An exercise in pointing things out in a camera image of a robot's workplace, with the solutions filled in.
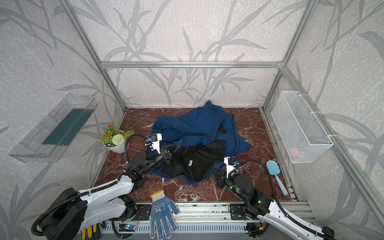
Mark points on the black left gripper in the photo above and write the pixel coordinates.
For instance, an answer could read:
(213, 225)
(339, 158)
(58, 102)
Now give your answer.
(169, 152)

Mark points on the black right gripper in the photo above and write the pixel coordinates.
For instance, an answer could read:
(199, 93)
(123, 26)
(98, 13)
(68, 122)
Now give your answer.
(219, 176)

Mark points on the blue zip-up jacket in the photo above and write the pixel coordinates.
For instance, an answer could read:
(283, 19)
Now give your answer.
(204, 137)

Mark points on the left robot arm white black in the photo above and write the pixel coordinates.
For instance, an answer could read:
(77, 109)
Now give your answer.
(76, 211)

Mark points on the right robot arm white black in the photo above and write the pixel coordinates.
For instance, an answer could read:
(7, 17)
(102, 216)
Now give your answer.
(279, 217)

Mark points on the light blue silicone spatula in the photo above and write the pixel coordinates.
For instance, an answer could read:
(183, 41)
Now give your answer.
(274, 170)

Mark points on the potted artificial flowers white pot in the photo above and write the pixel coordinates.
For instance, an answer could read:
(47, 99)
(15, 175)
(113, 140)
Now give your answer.
(114, 139)

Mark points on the blue dotted work glove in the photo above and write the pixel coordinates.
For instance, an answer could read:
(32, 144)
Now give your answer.
(162, 214)

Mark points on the pink object in basket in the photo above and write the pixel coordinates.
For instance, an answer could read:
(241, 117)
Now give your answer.
(295, 153)

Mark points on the green sponge mat in tray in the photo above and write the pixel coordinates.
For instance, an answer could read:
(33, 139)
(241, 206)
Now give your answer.
(68, 128)

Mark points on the yellow black work glove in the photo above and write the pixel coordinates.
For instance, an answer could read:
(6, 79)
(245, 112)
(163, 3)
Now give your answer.
(93, 232)

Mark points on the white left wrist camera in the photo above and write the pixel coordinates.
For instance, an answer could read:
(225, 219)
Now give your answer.
(153, 144)

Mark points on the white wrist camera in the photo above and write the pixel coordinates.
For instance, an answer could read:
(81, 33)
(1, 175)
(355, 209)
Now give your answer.
(153, 144)
(231, 164)

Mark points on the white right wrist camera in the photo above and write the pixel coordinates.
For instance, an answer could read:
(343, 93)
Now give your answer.
(231, 164)

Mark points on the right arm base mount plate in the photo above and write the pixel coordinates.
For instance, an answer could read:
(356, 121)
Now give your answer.
(240, 211)

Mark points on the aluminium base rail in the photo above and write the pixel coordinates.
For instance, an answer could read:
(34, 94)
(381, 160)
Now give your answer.
(196, 218)

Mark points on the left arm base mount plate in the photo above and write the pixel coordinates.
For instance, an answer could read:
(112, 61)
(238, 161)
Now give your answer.
(140, 212)

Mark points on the white wire mesh basket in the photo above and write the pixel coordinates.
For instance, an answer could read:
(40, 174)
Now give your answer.
(299, 127)

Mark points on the clear plastic wall tray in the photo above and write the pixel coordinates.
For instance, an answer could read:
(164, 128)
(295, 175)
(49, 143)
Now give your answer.
(31, 148)

